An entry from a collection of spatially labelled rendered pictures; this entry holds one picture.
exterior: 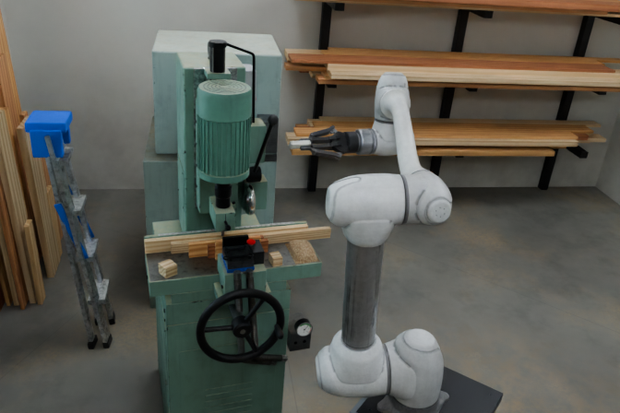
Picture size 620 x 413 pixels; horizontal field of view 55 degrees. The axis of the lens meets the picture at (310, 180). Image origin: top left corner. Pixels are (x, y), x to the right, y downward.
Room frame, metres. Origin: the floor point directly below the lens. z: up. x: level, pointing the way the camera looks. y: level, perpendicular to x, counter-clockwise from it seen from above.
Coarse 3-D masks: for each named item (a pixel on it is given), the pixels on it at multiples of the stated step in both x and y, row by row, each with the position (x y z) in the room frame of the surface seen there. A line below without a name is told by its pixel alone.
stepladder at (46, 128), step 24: (48, 120) 2.28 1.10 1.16; (48, 144) 2.23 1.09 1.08; (48, 168) 2.24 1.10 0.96; (72, 168) 2.43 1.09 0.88; (72, 192) 2.43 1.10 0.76; (72, 216) 2.24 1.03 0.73; (72, 240) 2.24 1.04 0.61; (96, 240) 2.42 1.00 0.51; (72, 264) 2.24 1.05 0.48; (96, 264) 2.41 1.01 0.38; (96, 288) 2.29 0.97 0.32; (96, 312) 2.24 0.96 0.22; (96, 336) 2.28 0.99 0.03
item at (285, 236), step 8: (264, 232) 1.90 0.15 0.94; (272, 232) 1.90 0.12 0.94; (280, 232) 1.91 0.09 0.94; (288, 232) 1.91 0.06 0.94; (296, 232) 1.92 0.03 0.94; (304, 232) 1.93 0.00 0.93; (312, 232) 1.94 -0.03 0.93; (320, 232) 1.95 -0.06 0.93; (328, 232) 1.96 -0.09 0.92; (192, 240) 1.80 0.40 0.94; (200, 240) 1.81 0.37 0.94; (272, 240) 1.89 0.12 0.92; (280, 240) 1.90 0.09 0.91; (288, 240) 1.91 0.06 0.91; (176, 248) 1.77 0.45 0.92; (184, 248) 1.78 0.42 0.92
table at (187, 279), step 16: (160, 256) 1.74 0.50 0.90; (176, 256) 1.75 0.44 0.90; (288, 256) 1.81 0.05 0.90; (192, 272) 1.66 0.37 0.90; (208, 272) 1.67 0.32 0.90; (272, 272) 1.73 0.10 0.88; (288, 272) 1.75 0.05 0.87; (304, 272) 1.77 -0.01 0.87; (320, 272) 1.79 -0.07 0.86; (160, 288) 1.60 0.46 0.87; (176, 288) 1.62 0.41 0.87; (192, 288) 1.63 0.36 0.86; (208, 288) 1.65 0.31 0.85; (224, 304) 1.58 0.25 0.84
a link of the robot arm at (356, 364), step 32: (352, 192) 1.33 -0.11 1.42; (384, 192) 1.33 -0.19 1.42; (352, 224) 1.31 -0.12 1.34; (384, 224) 1.31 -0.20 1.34; (352, 256) 1.35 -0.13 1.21; (352, 288) 1.35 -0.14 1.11; (352, 320) 1.36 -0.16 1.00; (320, 352) 1.42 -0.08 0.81; (352, 352) 1.35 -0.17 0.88; (384, 352) 1.42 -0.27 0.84; (320, 384) 1.36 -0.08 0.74; (352, 384) 1.34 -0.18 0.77; (384, 384) 1.35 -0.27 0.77
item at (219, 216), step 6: (210, 198) 1.88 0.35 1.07; (210, 204) 1.87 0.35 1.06; (210, 210) 1.87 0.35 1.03; (216, 210) 1.80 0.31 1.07; (222, 210) 1.80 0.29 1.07; (228, 210) 1.81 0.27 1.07; (210, 216) 1.86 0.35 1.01; (216, 216) 1.78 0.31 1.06; (222, 216) 1.78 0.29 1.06; (228, 216) 1.79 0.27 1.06; (234, 216) 1.80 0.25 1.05; (216, 222) 1.78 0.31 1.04; (222, 222) 1.78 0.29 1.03; (228, 222) 1.79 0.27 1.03; (234, 222) 1.80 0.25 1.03; (216, 228) 1.78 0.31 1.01; (222, 228) 1.78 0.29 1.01; (234, 228) 1.80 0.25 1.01
